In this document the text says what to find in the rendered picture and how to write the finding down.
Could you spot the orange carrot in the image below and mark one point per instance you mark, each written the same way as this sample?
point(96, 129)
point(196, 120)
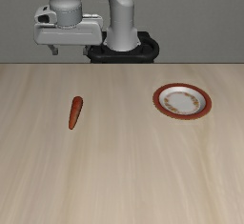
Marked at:
point(75, 112)

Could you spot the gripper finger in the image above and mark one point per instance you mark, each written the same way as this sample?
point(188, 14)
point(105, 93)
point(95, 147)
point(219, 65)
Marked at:
point(54, 50)
point(85, 50)

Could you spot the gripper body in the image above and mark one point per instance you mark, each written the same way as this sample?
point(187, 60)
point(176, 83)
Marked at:
point(68, 34)

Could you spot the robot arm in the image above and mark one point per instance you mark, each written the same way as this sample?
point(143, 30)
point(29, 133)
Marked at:
point(122, 21)

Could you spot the red-rimmed white plate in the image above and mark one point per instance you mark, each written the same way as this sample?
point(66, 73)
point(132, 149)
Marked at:
point(182, 101)

